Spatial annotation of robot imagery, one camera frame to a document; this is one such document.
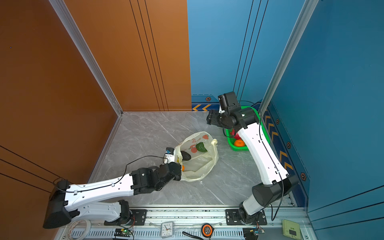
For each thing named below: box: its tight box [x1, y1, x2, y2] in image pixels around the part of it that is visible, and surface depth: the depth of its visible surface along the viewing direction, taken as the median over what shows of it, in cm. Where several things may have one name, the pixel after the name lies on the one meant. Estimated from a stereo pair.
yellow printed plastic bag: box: [175, 131, 219, 182], surface depth 87 cm
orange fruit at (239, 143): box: [234, 139, 245, 147], surface depth 98 cm
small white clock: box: [160, 221, 174, 239], surface depth 70 cm
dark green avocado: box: [196, 142, 208, 152], surface depth 96 cm
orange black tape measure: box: [201, 223, 215, 238], surface depth 69 cm
